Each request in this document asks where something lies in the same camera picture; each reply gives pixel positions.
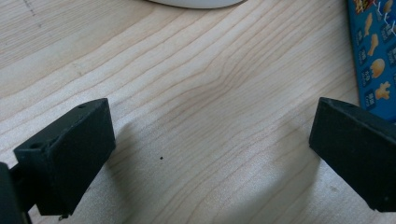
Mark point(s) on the white pedal trash can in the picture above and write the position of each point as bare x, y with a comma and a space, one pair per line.
196, 3

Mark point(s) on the blue snack box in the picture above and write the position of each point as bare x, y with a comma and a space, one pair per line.
375, 53

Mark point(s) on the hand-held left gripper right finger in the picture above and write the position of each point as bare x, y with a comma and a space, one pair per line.
358, 146

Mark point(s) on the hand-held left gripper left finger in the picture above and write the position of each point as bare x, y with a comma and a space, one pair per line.
67, 155

